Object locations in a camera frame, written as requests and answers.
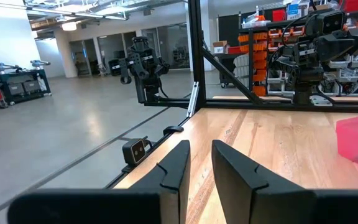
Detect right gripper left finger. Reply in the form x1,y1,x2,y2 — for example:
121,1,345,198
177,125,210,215
131,140,191,224

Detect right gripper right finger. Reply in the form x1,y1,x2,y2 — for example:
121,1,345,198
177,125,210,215
211,139,315,224

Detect white parts bins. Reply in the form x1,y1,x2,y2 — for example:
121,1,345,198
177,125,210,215
326,50,358,83

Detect white and blue box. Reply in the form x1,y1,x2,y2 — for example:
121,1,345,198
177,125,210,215
286,0,311,20

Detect red box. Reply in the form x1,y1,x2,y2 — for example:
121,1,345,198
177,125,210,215
272,9,287,22

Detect orange bin shelf rack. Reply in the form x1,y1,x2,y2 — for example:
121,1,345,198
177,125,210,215
237,18,291,97

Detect white bin stack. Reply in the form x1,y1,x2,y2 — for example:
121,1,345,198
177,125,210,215
232,53,250,88

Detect cardboard box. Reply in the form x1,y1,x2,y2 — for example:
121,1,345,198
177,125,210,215
212,40,229,55

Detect black cart with grey boxes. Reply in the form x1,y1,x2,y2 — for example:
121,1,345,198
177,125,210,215
0,58,53,106

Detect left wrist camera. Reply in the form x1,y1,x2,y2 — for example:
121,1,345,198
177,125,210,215
305,10,347,35

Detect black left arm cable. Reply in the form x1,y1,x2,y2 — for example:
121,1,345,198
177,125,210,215
280,14,310,47

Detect black table-level camera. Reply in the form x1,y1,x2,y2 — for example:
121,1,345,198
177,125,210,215
122,138,149,167

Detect black frame clamp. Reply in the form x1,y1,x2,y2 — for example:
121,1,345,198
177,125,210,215
162,125,185,136

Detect silver metal bracket strip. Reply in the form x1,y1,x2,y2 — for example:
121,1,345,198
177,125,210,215
186,81,200,118

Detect black table frame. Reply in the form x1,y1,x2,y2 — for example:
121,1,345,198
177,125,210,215
104,0,358,190

